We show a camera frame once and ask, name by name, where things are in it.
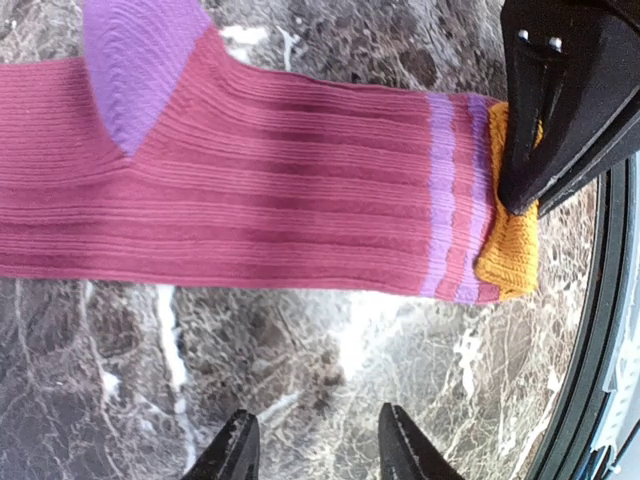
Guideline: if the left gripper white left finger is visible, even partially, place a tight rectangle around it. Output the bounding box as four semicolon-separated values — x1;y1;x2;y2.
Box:
181;409;260;480

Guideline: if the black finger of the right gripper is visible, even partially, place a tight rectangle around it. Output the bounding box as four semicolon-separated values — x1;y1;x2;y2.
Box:
498;1;639;215

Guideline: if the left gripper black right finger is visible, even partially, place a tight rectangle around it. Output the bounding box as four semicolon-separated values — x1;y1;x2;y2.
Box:
378;403;464;480

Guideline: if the maroon striped sock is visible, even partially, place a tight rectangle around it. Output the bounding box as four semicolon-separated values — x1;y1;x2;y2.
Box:
1;1;539;304

